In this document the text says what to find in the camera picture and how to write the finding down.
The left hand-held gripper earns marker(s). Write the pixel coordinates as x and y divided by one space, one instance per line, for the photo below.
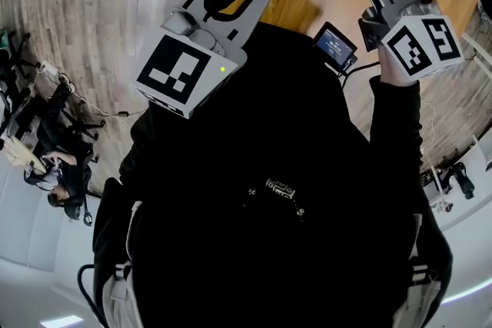
173 73

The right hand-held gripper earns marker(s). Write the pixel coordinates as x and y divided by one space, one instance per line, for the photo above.
423 46

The person's right forearm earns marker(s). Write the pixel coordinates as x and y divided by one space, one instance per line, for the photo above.
396 111

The small black screen device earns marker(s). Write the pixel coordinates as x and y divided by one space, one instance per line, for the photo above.
335 44

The person's black-clothed torso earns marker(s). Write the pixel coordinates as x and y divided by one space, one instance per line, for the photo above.
269 150

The patterned beaded pendant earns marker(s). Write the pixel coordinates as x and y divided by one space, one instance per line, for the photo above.
280 189

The black office chair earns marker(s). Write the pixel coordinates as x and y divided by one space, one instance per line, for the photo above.
65 115
11 65
463 180

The light wooden desk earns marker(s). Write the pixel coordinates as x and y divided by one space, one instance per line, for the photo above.
21 155

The white frame stand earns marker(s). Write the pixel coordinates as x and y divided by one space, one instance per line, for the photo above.
478 50

